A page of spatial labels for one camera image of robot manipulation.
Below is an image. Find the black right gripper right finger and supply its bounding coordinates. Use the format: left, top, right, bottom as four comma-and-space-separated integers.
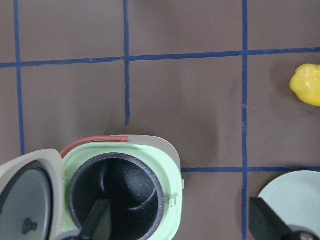
249, 197, 320, 240

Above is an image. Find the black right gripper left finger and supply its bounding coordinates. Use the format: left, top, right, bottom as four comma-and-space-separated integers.
57, 198, 112, 240

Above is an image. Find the cream rice cooker orange handle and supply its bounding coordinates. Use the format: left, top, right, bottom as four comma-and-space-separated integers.
0, 135, 184, 240

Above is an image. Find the right green plate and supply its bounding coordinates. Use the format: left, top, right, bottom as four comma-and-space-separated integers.
258, 170, 320, 236

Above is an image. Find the yellow toy pepper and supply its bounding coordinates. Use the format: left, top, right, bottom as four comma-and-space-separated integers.
289, 63, 320, 107

